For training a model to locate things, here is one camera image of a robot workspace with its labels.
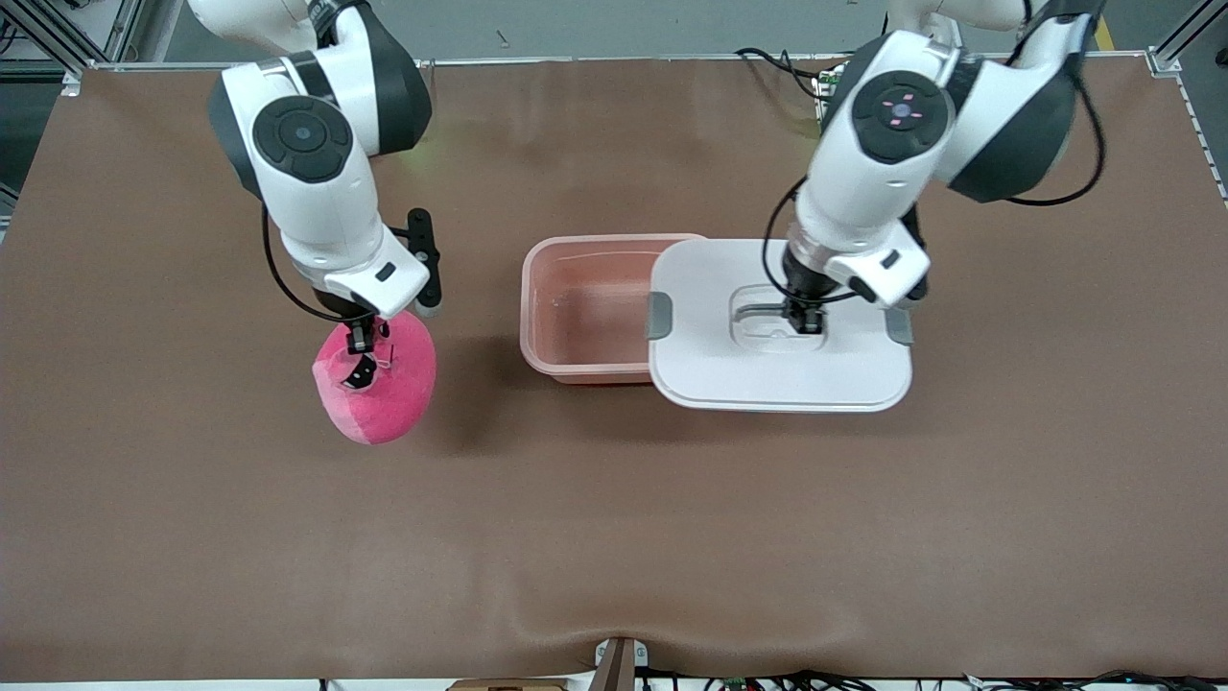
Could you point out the brown cardboard piece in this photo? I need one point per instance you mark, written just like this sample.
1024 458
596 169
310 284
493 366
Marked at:
508 685

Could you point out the pink translucent plastic box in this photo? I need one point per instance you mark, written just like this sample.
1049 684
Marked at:
585 307

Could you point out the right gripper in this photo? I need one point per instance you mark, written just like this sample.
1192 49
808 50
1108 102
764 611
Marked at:
342 306

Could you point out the aluminium frame corner post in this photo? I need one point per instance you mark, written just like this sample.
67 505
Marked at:
1164 62

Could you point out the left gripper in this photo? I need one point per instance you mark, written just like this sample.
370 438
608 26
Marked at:
802 286

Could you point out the white lid with grey clips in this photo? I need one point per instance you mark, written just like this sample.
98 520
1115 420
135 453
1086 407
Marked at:
777 369

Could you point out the aluminium frame with diagonal struts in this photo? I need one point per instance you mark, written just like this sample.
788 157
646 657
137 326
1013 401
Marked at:
120 29

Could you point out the pink plush toy with eyes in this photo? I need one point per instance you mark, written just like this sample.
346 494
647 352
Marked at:
384 413

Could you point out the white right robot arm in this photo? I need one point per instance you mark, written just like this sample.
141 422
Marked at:
317 202

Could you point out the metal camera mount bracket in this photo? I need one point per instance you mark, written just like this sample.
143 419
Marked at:
619 662

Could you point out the brown table cover sheet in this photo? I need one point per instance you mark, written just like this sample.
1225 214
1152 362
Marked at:
614 528

